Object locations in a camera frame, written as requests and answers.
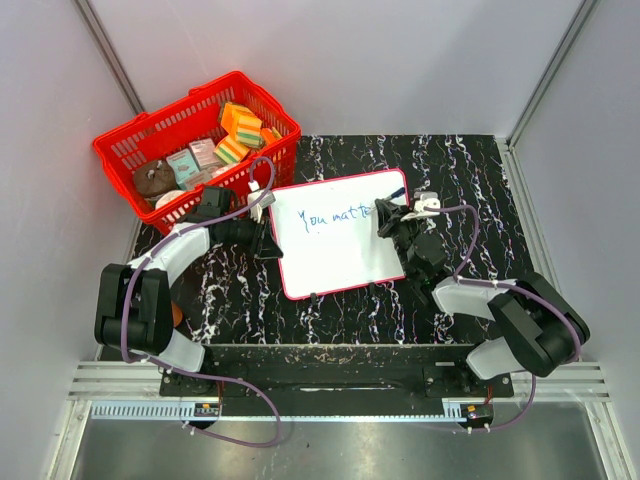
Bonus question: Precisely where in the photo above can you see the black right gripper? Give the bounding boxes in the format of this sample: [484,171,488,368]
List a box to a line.
[378,200,426,280]

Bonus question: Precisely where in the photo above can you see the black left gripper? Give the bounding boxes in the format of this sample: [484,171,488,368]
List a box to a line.
[222,211,283,260]

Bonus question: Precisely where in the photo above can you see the blue capped whiteboard marker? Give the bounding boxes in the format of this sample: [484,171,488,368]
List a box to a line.
[369,187,406,215]

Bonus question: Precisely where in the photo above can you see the pink framed whiteboard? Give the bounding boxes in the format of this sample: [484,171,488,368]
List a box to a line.
[269,169,408,301]

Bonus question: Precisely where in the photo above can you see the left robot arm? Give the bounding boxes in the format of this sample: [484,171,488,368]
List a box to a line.
[94,182,283,396]

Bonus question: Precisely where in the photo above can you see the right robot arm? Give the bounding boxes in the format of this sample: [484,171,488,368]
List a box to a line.
[374,197,591,396]

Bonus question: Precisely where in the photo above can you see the striped sponge block lower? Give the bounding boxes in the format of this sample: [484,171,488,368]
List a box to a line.
[214,135,250,165]

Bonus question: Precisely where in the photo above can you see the striped sponge block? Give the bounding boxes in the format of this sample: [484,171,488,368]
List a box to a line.
[214,135,250,165]
[234,115,263,149]

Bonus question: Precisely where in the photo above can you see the pink small box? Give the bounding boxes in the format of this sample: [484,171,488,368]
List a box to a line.
[189,138,220,170]

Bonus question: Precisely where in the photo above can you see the teal small box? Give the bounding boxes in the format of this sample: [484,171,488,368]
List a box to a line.
[166,149,200,190]

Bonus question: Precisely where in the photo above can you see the orange cylindrical bottle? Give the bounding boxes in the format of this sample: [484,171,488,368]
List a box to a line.
[171,303,184,327]

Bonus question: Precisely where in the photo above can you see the brown round doughnut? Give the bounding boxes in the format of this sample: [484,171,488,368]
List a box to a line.
[133,160,178,200]

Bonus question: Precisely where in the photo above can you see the red plastic basket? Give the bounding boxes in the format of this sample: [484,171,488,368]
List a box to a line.
[93,71,301,235]

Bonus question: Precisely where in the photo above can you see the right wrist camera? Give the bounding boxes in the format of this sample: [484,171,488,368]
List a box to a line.
[409,191,441,218]

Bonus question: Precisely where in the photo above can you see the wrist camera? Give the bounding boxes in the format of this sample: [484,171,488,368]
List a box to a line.
[247,181,275,223]
[409,191,441,218]

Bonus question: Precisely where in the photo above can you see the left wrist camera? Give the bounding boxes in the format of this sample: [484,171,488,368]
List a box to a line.
[247,181,275,223]

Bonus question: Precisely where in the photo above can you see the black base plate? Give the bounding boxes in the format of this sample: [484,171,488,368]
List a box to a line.
[159,342,516,419]

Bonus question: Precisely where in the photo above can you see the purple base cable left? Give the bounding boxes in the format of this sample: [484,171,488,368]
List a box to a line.
[169,369,287,449]

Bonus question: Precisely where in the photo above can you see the aluminium rail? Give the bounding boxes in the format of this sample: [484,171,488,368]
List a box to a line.
[68,362,610,422]

